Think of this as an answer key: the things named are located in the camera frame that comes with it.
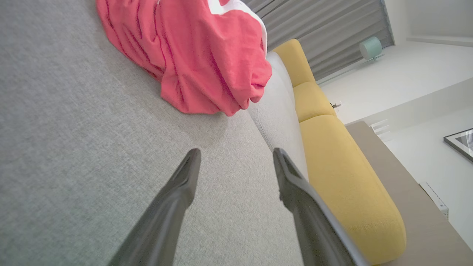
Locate white wall socket strip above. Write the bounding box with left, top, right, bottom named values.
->
left=419, top=182, right=450, bottom=219

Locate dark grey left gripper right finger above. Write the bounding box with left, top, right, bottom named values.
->
left=273, top=148, right=370, bottom=266

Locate red white basketball jersey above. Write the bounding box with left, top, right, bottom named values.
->
left=96, top=0, right=273, bottom=117

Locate small grey sofa seat cushion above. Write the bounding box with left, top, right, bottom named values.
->
left=247, top=51, right=309, bottom=181

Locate large grey sofa seat cushion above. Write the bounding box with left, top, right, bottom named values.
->
left=0, top=0, right=305, bottom=266

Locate black framed picture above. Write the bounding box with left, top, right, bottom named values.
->
left=443, top=128, right=473, bottom=163

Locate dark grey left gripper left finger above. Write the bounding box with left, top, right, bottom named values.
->
left=108, top=149, right=201, bottom=266

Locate yellow fabric sofa backrest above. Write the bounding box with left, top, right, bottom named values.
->
left=273, top=39, right=407, bottom=265

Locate grey pleated curtain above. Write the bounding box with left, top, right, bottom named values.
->
left=242, top=0, right=395, bottom=82

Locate mint green cylindrical lamp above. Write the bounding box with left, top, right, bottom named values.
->
left=359, top=36, right=385, bottom=62

